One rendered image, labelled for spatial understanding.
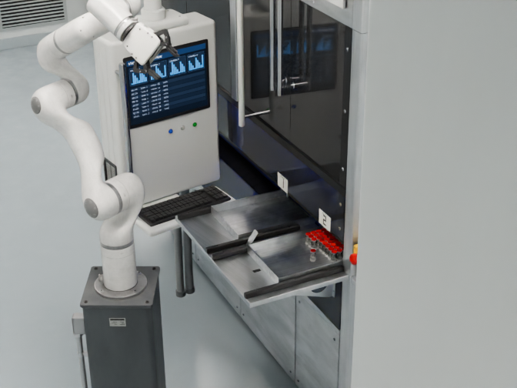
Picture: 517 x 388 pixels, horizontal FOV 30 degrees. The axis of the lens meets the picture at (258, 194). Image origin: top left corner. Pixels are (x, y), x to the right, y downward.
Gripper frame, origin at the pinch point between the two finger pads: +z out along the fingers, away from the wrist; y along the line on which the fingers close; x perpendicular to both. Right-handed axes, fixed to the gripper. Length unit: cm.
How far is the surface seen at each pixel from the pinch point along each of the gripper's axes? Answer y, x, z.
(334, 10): -41, -43, 20
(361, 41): -40, -34, 35
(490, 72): -71, 147, 85
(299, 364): 88, -110, 90
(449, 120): -62, 139, 85
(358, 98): -25, -40, 46
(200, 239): 62, -70, 30
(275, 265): 45, -62, 59
